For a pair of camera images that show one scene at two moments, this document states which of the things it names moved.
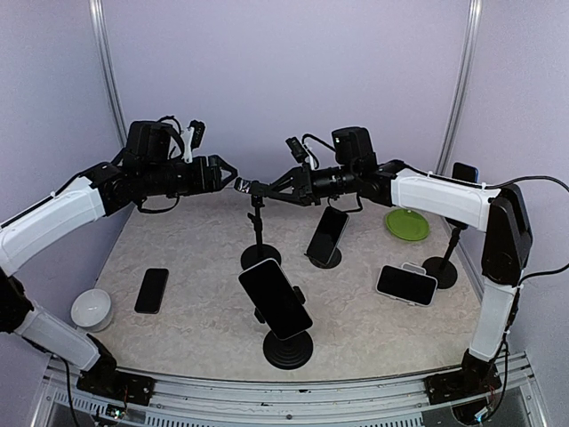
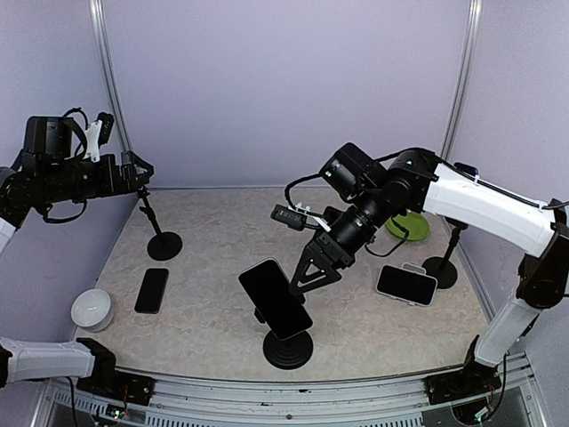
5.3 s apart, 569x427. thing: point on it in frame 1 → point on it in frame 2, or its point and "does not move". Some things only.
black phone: [152, 290] does not move
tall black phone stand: [260, 252] → [164, 245]
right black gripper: [304, 190] → [328, 249]
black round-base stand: [287, 353] does not move
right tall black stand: [442, 268] does not move
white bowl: [91, 310] does not move
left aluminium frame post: [98, 24] does not move
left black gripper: [212, 183] → [109, 179]
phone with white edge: [275, 298] does not move
